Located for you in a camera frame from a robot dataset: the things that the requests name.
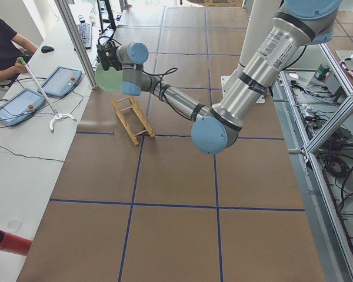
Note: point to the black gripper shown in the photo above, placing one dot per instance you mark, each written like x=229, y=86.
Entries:
x=113, y=56

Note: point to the light green ceramic plate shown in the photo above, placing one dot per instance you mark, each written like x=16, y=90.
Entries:
x=109, y=80

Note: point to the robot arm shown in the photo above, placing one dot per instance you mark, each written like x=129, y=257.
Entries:
x=274, y=34

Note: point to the wooden dish rack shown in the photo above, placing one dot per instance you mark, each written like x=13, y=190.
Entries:
x=132, y=117

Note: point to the black keyboard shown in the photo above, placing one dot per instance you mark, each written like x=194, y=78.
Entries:
x=85, y=33

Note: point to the blue teach pendant far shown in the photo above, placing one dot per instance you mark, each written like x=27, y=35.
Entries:
x=61, y=81

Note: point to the blue teach pendant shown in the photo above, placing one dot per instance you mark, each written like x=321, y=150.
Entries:
x=61, y=81
x=20, y=107

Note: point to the black computer mouse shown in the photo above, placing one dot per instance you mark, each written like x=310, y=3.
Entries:
x=47, y=49

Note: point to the pink rod white stand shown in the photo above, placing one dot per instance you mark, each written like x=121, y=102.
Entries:
x=57, y=115

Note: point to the blue teach pendant near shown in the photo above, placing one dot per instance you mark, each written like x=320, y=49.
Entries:
x=20, y=107

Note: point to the seated person black shirt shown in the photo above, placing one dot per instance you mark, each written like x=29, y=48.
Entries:
x=13, y=46

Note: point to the red cylinder bottle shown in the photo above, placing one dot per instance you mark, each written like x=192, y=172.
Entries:
x=12, y=243

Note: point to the aluminium frame post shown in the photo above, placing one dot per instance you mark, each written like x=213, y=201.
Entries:
x=69, y=22

